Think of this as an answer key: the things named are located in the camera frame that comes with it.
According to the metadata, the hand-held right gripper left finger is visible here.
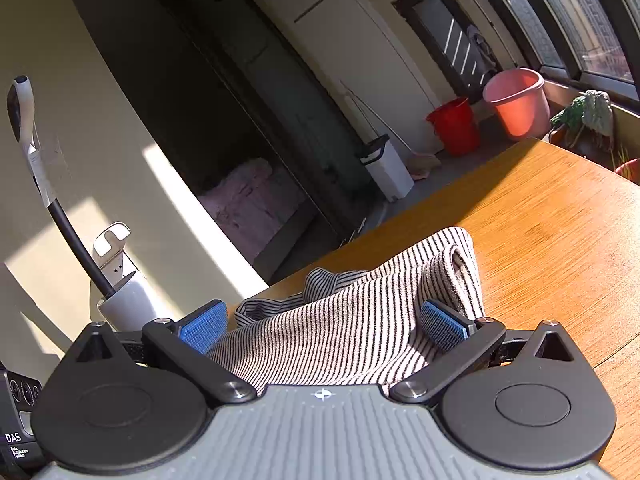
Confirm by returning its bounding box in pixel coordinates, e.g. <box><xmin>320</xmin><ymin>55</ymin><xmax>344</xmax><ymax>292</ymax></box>
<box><xmin>57</xmin><ymin>300</ymin><xmax>258</xmax><ymax>406</ymax></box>

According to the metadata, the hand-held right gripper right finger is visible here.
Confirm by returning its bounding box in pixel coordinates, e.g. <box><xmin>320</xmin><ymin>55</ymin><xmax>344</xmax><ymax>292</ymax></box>
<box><xmin>389</xmin><ymin>300</ymin><xmax>576</xmax><ymax>406</ymax></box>

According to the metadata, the striped grey garment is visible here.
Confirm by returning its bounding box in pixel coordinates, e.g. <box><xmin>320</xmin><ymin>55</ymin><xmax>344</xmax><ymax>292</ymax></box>
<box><xmin>207</xmin><ymin>226</ymin><xmax>487</xmax><ymax>396</ymax></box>

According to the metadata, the white floor washer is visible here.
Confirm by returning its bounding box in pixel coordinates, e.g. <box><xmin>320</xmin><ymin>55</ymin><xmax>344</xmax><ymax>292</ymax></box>
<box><xmin>6</xmin><ymin>75</ymin><xmax>177</xmax><ymax>334</ymax></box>

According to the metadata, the bed with pink blanket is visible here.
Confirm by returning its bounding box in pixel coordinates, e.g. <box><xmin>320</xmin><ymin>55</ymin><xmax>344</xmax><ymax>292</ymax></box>
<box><xmin>200</xmin><ymin>157</ymin><xmax>312</xmax><ymax>262</ymax></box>

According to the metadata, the white trash bin black lid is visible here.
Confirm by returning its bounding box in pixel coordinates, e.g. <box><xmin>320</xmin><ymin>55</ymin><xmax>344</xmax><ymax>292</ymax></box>
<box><xmin>357</xmin><ymin>133</ymin><xmax>416</xmax><ymax>203</ymax></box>

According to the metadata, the broom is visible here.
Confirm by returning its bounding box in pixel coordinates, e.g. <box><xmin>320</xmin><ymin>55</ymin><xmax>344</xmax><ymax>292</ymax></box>
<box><xmin>340</xmin><ymin>80</ymin><xmax>443</xmax><ymax>181</ymax></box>

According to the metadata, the red bucket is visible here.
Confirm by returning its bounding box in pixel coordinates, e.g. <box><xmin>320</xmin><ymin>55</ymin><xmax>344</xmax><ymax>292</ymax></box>
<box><xmin>426</xmin><ymin>97</ymin><xmax>481</xmax><ymax>157</ymax></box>

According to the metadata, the pink bucket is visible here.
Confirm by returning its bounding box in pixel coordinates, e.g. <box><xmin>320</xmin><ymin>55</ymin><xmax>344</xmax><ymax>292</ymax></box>
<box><xmin>482</xmin><ymin>68</ymin><xmax>550</xmax><ymax>141</ymax></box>

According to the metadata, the red flowerpot with grass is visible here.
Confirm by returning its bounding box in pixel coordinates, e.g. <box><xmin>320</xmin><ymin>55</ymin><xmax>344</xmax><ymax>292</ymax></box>
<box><xmin>614</xmin><ymin>158</ymin><xmax>640</xmax><ymax>185</ymax></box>

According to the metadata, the large leaf potted plant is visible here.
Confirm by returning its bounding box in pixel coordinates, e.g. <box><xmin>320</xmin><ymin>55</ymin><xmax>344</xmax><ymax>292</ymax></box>
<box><xmin>549</xmin><ymin>90</ymin><xmax>614</xmax><ymax>154</ymax></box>

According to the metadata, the hanging grey cloth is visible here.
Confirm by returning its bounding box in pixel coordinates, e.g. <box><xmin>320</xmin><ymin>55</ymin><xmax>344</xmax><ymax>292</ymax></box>
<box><xmin>467</xmin><ymin>25</ymin><xmax>502</xmax><ymax>74</ymax></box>

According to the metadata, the white tall cabinet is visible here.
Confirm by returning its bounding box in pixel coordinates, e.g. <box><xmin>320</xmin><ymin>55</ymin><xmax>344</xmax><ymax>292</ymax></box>
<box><xmin>235</xmin><ymin>0</ymin><xmax>442</xmax><ymax>162</ymax></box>

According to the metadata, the dark door with glass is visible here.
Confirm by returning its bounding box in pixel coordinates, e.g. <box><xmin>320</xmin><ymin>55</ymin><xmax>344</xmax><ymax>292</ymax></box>
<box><xmin>392</xmin><ymin>0</ymin><xmax>496</xmax><ymax>104</ymax></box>

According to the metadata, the white wall hook bracket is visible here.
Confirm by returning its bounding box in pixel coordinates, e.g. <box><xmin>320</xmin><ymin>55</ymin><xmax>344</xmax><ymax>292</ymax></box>
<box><xmin>92</xmin><ymin>221</ymin><xmax>137</xmax><ymax>282</ymax></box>

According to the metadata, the black window frame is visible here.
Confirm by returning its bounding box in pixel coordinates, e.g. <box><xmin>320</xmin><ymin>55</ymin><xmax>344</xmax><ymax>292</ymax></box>
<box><xmin>457</xmin><ymin>0</ymin><xmax>640</xmax><ymax>102</ymax></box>

